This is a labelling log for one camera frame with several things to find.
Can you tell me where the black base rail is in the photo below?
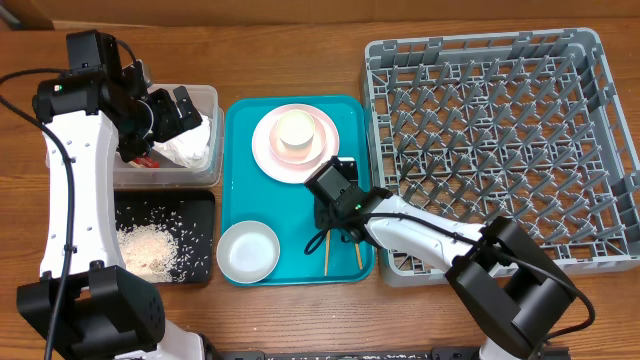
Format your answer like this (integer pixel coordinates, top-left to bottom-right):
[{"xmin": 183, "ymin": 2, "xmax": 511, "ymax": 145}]
[{"xmin": 221, "ymin": 346, "xmax": 480, "ymax": 360}]

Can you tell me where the pink plate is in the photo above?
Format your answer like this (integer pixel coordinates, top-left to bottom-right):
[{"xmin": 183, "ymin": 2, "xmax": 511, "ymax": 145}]
[{"xmin": 252, "ymin": 104, "xmax": 340, "ymax": 184}]

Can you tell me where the red wrapper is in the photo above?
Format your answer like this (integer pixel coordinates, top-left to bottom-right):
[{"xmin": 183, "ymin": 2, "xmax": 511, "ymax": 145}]
[{"xmin": 128, "ymin": 156, "xmax": 159, "ymax": 168}]

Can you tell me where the teal plastic tray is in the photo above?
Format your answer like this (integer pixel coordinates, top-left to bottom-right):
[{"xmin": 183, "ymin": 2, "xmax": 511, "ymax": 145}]
[{"xmin": 221, "ymin": 95, "xmax": 376, "ymax": 286}]

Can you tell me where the clear plastic bin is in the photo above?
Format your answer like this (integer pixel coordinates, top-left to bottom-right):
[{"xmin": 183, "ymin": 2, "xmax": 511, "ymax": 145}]
[{"xmin": 45, "ymin": 83, "xmax": 225, "ymax": 190}]

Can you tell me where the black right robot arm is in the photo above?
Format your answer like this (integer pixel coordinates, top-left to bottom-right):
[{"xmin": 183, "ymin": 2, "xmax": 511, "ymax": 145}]
[{"xmin": 304, "ymin": 156, "xmax": 596, "ymax": 359}]

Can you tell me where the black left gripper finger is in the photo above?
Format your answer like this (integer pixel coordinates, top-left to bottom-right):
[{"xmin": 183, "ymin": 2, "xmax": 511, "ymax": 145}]
[
  {"xmin": 173, "ymin": 86, "xmax": 198, "ymax": 118},
  {"xmin": 149, "ymin": 112, "xmax": 202, "ymax": 143}
]

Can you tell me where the white napkin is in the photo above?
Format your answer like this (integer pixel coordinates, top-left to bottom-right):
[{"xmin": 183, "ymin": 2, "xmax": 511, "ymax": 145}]
[{"xmin": 153, "ymin": 115, "xmax": 211, "ymax": 168}]

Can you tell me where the white paper cup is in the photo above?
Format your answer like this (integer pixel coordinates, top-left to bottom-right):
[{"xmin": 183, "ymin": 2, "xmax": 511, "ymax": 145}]
[{"xmin": 276, "ymin": 109, "xmax": 316, "ymax": 150}]

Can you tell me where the pile of rice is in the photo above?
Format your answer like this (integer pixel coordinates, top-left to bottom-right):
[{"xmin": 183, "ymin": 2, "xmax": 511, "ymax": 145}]
[{"xmin": 115, "ymin": 207, "xmax": 211, "ymax": 284}]

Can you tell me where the black tray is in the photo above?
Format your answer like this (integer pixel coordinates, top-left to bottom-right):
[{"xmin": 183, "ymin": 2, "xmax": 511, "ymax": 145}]
[{"xmin": 115, "ymin": 190, "xmax": 215, "ymax": 267}]

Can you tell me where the grey dishwasher rack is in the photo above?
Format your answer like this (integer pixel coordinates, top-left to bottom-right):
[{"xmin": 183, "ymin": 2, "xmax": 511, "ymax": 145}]
[{"xmin": 363, "ymin": 28, "xmax": 639, "ymax": 274}]

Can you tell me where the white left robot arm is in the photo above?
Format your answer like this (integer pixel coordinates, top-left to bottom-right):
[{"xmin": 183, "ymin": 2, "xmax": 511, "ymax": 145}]
[{"xmin": 16, "ymin": 30, "xmax": 217, "ymax": 359}]

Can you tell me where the pink small bowl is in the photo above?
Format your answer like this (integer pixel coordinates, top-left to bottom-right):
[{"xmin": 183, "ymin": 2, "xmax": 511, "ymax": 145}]
[{"xmin": 269, "ymin": 117, "xmax": 326, "ymax": 165}]

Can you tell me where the grey small bowl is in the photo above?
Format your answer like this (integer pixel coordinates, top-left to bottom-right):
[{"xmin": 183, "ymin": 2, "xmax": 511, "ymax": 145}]
[{"xmin": 216, "ymin": 220, "xmax": 280, "ymax": 284}]

